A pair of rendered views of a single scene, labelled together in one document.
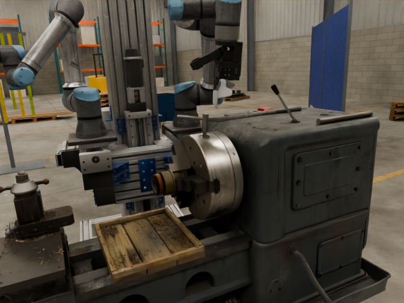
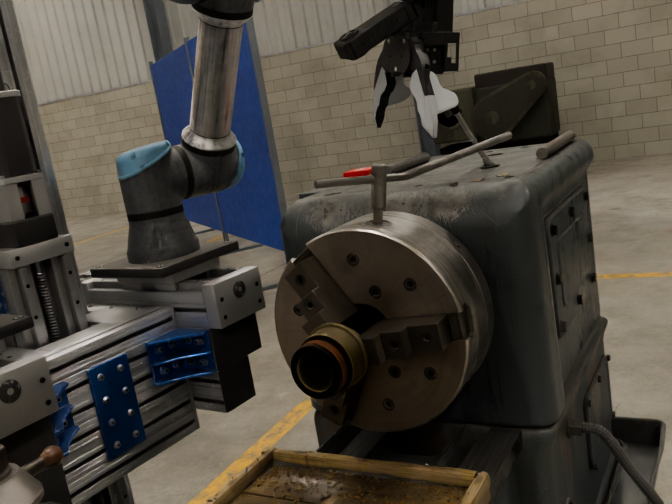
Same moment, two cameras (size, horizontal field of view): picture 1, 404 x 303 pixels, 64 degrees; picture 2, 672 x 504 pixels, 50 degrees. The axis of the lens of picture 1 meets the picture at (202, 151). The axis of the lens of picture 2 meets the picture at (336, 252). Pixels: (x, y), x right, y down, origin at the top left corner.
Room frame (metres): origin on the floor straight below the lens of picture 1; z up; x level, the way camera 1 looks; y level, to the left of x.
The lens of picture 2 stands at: (0.32, 0.62, 1.41)
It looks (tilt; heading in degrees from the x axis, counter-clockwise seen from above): 11 degrees down; 326
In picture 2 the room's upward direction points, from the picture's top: 10 degrees counter-clockwise
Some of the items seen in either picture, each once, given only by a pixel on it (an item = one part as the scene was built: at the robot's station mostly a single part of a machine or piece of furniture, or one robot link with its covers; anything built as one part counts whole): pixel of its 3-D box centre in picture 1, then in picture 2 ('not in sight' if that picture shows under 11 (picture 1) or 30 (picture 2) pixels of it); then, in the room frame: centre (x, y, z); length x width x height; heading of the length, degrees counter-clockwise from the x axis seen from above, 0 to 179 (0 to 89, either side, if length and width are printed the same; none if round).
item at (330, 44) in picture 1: (323, 73); (208, 148); (7.48, -2.80, 1.18); 4.12 x 0.80 x 2.35; 169
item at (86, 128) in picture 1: (90, 125); not in sight; (1.59, 0.54, 1.21); 0.15 x 0.15 x 0.10
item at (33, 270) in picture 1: (32, 247); not in sight; (0.92, 0.54, 0.95); 0.43 x 0.17 x 0.05; 25
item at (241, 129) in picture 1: (285, 162); (456, 264); (1.34, -0.36, 1.06); 0.59 x 0.48 x 0.39; 115
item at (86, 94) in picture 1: (86, 101); not in sight; (1.60, 0.55, 1.33); 0.13 x 0.12 x 0.14; 41
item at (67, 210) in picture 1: (40, 223); not in sight; (0.99, 0.54, 0.99); 0.20 x 0.10 x 0.05; 115
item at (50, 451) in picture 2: (41, 182); (41, 462); (1.00, 0.52, 1.14); 0.04 x 0.02 x 0.02; 115
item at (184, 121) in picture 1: (186, 116); (159, 231); (1.76, 0.08, 1.21); 0.15 x 0.15 x 0.10
